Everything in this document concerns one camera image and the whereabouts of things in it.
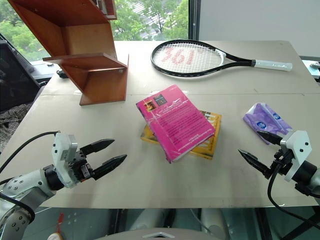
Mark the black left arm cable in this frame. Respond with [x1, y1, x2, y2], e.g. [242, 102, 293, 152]
[0, 131, 61, 174]

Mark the purple tissue pack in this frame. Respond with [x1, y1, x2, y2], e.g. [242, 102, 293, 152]
[243, 102, 294, 146]

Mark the grey checked cloth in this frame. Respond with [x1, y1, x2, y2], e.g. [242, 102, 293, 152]
[0, 102, 33, 153]

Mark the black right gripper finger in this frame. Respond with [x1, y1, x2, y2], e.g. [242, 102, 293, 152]
[237, 148, 276, 180]
[256, 130, 285, 149]

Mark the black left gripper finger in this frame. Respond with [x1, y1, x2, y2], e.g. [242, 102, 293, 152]
[88, 154, 128, 181]
[80, 138, 116, 158]

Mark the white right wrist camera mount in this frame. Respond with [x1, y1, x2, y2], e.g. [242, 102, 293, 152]
[279, 130, 312, 182]

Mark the black white tennis racket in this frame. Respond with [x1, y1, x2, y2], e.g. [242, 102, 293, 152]
[150, 39, 293, 78]

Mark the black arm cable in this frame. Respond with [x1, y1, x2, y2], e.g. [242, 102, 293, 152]
[0, 131, 61, 174]
[266, 163, 320, 229]

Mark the wooden shelf unit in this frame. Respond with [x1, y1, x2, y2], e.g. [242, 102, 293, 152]
[7, 0, 130, 107]

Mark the pink book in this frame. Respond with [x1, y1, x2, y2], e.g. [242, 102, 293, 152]
[135, 84, 216, 164]

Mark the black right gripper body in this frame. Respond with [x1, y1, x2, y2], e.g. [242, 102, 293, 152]
[267, 147, 294, 179]

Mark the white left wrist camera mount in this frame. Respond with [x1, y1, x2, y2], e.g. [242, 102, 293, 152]
[51, 132, 80, 189]

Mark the yellow book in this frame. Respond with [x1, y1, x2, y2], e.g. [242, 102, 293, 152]
[140, 109, 223, 160]

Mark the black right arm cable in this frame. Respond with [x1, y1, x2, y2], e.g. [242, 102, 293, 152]
[266, 163, 320, 229]

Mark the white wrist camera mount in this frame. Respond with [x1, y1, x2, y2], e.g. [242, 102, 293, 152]
[51, 132, 80, 189]
[279, 130, 312, 182]

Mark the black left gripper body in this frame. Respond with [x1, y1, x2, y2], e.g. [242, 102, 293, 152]
[71, 147, 95, 184]

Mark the black chair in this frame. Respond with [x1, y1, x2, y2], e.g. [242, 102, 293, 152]
[0, 32, 41, 113]

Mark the silver robot body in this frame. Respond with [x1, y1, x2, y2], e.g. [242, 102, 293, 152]
[94, 208, 231, 240]

